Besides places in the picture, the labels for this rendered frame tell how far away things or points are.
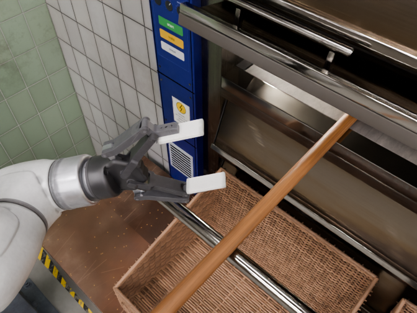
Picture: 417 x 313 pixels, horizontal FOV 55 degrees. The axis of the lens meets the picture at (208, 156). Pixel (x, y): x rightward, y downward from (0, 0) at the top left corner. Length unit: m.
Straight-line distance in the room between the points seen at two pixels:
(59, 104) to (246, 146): 1.09
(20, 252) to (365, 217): 0.77
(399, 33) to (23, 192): 0.65
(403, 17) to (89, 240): 1.18
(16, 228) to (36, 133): 1.38
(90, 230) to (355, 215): 0.91
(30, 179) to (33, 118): 1.26
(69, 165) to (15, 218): 0.12
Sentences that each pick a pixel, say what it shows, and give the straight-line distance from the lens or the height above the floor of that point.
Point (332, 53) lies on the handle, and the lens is 0.71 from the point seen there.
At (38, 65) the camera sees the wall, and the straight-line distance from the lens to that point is 1.85.
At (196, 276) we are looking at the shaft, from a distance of 0.70.
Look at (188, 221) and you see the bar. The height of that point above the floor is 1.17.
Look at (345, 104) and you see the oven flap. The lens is 0.68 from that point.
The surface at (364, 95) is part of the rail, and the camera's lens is 0.66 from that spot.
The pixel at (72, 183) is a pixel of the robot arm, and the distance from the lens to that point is 0.68.
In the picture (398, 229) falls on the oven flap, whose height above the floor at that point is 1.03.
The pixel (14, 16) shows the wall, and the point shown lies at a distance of 1.73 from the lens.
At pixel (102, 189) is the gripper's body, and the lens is 0.67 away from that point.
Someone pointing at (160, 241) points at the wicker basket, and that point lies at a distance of 1.23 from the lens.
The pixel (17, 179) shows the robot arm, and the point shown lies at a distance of 0.72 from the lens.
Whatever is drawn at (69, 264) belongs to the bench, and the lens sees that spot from 1.48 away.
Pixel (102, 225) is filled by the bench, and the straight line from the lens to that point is 1.52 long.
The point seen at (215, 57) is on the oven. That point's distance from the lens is 1.06.
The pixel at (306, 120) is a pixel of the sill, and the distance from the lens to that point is 0.98.
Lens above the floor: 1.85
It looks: 50 degrees down
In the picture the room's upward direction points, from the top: straight up
